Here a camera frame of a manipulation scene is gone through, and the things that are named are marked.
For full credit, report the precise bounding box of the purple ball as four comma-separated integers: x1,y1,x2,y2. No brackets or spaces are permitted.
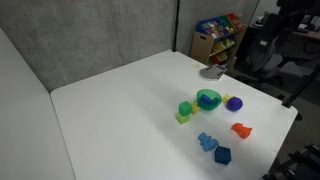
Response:
226,96,244,112

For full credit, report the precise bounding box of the black vertical pole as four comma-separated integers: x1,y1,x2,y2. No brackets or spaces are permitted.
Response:
171,0,181,53

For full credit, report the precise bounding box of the yellow star toy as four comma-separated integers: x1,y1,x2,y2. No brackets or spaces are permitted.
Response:
190,102,202,115

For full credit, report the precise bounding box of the green translucent bowl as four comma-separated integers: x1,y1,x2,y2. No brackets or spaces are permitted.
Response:
196,88,223,112

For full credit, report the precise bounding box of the office desk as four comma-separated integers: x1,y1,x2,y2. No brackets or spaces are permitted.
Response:
286,23,320,61

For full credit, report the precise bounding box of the grey office chair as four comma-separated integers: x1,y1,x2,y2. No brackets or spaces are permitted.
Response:
238,12,301,88

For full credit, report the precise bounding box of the dark blue block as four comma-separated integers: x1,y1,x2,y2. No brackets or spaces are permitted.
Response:
199,93,216,105

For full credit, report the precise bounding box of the orange toy figure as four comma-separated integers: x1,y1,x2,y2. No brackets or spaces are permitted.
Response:
231,122,253,140

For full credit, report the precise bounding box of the black tripod leg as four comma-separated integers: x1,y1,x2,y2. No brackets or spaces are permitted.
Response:
281,64,320,108

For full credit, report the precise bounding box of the lime green block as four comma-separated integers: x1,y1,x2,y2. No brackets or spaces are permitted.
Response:
175,112,190,125

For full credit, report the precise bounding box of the grey metal plate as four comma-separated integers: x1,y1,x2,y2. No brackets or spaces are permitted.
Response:
199,64,228,82

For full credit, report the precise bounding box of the teal blue cube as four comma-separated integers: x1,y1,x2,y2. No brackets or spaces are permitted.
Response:
214,145,232,166

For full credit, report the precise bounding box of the wooden toy shelf with bins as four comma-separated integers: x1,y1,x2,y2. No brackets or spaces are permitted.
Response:
189,12,248,68

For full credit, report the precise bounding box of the light blue toy figure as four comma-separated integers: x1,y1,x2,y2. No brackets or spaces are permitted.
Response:
197,131,220,153

